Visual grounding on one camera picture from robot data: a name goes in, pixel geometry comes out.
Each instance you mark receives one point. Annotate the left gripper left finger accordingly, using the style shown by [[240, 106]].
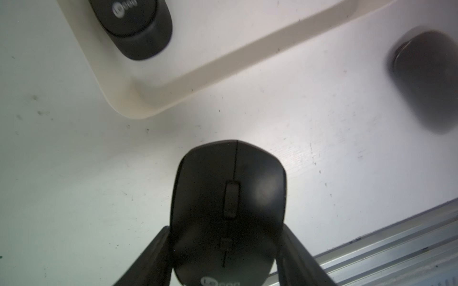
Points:
[[153, 267]]

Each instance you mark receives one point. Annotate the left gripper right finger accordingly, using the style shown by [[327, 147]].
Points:
[[295, 265]]

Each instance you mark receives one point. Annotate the black rounded wireless mouse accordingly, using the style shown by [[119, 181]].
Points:
[[227, 214]]

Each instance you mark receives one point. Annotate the white storage box tray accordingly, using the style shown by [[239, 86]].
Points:
[[211, 40]]

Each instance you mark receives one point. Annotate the black slim mouse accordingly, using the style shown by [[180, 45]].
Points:
[[423, 64]]

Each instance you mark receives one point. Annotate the small black mouse with logo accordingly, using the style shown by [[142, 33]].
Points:
[[139, 29]]

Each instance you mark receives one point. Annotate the aluminium rail frame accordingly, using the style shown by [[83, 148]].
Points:
[[419, 251]]

